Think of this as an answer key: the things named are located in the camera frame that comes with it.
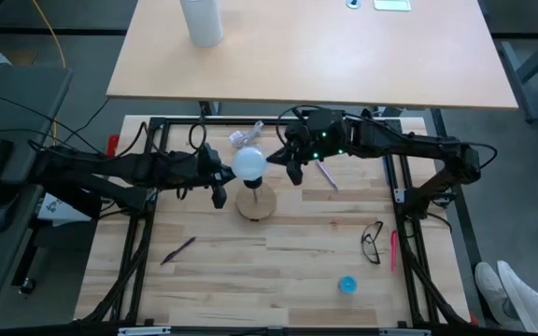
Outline grey side desk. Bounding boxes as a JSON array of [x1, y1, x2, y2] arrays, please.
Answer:
[[0, 63, 74, 303]]

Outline beige wooden desk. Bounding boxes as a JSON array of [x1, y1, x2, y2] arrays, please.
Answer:
[[105, 0, 518, 111]]

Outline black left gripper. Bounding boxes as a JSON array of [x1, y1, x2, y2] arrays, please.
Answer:
[[198, 142, 238, 210]]

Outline blue round cap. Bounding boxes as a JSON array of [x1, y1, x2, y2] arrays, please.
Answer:
[[338, 275, 359, 294]]

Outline lilac pen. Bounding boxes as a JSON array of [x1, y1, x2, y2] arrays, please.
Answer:
[[315, 161, 340, 193]]

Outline white lightbulb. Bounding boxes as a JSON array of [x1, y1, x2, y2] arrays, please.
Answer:
[[230, 145, 269, 183]]

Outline grey metal desk frame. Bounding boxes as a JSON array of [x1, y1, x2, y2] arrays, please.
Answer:
[[500, 39, 538, 128]]

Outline yellow cable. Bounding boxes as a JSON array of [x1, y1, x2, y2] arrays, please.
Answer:
[[30, 0, 67, 155]]

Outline white cylinder container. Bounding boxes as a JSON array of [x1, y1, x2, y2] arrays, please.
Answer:
[[178, 0, 226, 49]]

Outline pink pen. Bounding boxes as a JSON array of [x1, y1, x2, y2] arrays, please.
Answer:
[[389, 230, 400, 273]]

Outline dark purple pen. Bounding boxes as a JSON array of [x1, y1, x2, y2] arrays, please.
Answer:
[[159, 236, 197, 267]]

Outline white flat card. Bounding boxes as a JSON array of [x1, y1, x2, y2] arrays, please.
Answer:
[[373, 0, 412, 12]]

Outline black aluminium table frame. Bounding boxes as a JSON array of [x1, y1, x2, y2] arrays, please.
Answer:
[[75, 114, 480, 336]]

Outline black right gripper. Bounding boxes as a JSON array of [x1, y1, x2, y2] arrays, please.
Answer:
[[266, 109, 347, 187]]

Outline black framed glasses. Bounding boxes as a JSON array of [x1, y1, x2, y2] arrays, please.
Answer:
[[360, 220, 385, 266]]

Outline white printed paper sheet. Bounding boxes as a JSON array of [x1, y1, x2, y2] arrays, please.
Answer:
[[36, 191, 93, 228]]

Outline wooden lamp base with socket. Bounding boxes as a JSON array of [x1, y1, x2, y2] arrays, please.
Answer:
[[234, 175, 278, 222]]

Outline person's shoe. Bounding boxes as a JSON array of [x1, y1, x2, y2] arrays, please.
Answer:
[[496, 259, 538, 335], [474, 260, 527, 333]]

